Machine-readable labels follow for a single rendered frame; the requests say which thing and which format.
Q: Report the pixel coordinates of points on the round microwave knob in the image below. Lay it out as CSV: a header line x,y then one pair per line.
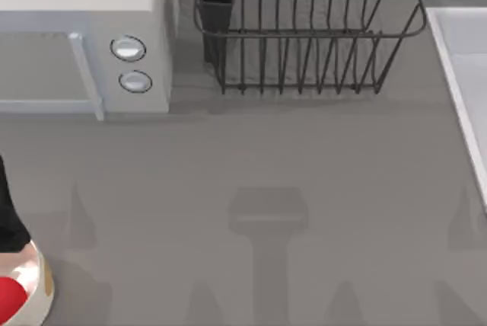
x,y
135,81
128,48

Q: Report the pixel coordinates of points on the pale microwave oven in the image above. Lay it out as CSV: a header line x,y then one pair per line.
x,y
160,17

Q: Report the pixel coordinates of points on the microwave oven door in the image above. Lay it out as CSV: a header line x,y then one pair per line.
x,y
38,71

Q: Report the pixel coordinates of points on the white sink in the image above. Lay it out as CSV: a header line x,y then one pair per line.
x,y
462,74

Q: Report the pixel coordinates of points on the shiny bowl with red inside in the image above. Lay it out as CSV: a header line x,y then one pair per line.
x,y
23,288

